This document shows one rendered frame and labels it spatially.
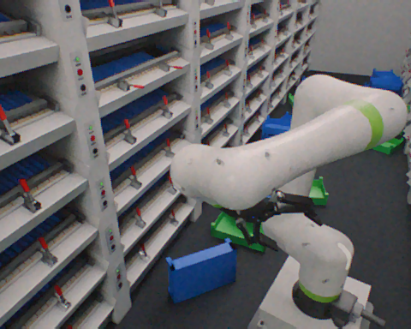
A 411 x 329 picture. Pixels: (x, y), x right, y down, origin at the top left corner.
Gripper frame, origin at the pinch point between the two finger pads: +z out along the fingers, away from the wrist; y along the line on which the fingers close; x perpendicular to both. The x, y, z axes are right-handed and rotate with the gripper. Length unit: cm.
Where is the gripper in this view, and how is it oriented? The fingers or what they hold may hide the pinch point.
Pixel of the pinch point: (294, 232)
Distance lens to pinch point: 92.4
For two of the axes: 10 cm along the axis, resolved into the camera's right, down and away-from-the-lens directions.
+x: 1.0, 6.7, -7.4
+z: 7.1, 4.7, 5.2
